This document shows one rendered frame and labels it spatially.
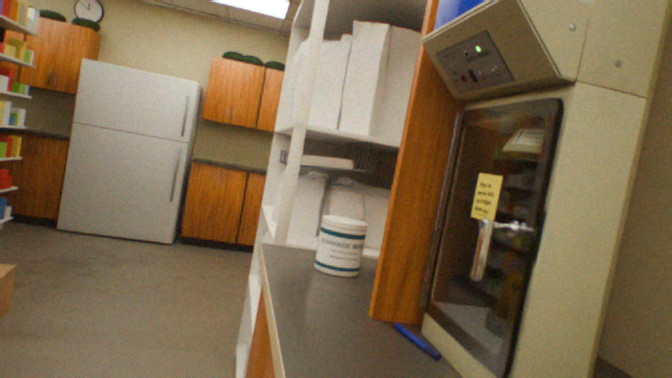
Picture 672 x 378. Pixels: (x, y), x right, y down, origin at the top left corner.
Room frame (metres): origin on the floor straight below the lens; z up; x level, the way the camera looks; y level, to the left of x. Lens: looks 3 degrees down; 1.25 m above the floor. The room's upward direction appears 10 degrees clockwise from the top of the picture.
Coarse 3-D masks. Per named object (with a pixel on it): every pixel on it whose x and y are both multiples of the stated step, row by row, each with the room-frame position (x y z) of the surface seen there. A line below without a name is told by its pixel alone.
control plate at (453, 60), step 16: (448, 48) 0.85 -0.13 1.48; (464, 48) 0.80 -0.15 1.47; (480, 48) 0.76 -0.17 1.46; (496, 48) 0.72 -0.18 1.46; (448, 64) 0.88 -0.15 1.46; (464, 64) 0.83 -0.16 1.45; (480, 64) 0.79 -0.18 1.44; (496, 64) 0.75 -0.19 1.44; (480, 80) 0.82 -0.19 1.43; (496, 80) 0.77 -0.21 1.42; (512, 80) 0.73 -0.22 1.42
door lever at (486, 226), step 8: (480, 224) 0.68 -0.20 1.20; (488, 224) 0.67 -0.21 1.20; (496, 224) 0.68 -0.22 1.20; (504, 224) 0.68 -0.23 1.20; (512, 224) 0.69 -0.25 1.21; (480, 232) 0.68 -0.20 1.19; (488, 232) 0.67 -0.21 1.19; (512, 232) 0.69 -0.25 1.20; (480, 240) 0.68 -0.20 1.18; (488, 240) 0.67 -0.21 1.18; (480, 248) 0.67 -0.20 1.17; (488, 248) 0.68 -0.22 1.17; (480, 256) 0.67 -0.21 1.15; (472, 264) 0.69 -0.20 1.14; (480, 264) 0.67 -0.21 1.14; (472, 272) 0.68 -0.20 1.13; (480, 272) 0.67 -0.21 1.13; (480, 280) 0.68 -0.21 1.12
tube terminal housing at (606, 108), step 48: (576, 0) 0.68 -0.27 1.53; (624, 0) 0.65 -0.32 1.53; (624, 48) 0.66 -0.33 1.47; (528, 96) 0.75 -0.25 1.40; (576, 96) 0.64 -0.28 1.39; (624, 96) 0.66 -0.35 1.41; (576, 144) 0.65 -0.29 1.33; (624, 144) 0.66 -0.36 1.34; (576, 192) 0.65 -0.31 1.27; (624, 192) 0.67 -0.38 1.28; (576, 240) 0.65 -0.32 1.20; (528, 288) 0.65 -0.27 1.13; (576, 288) 0.66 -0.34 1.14; (432, 336) 0.90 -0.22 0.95; (528, 336) 0.64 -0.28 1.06; (576, 336) 0.66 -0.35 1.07
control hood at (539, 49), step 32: (512, 0) 0.63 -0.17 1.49; (544, 0) 0.63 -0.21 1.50; (448, 32) 0.81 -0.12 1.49; (480, 32) 0.73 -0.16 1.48; (512, 32) 0.67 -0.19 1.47; (544, 32) 0.63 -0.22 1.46; (576, 32) 0.64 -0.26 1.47; (512, 64) 0.71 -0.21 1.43; (544, 64) 0.65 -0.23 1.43; (576, 64) 0.64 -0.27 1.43; (480, 96) 0.87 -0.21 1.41
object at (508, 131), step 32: (480, 128) 0.85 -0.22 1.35; (512, 128) 0.75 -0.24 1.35; (544, 128) 0.67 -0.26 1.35; (480, 160) 0.83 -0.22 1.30; (512, 160) 0.73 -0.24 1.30; (544, 160) 0.65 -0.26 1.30; (512, 192) 0.71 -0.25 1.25; (544, 192) 0.65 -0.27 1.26; (448, 224) 0.90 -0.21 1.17; (448, 256) 0.87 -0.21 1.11; (512, 256) 0.68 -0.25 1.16; (448, 288) 0.85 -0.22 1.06; (480, 288) 0.75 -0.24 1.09; (512, 288) 0.67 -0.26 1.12; (448, 320) 0.83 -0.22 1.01; (480, 320) 0.73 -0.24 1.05; (512, 320) 0.65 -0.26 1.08; (480, 352) 0.71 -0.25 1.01; (512, 352) 0.65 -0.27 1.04
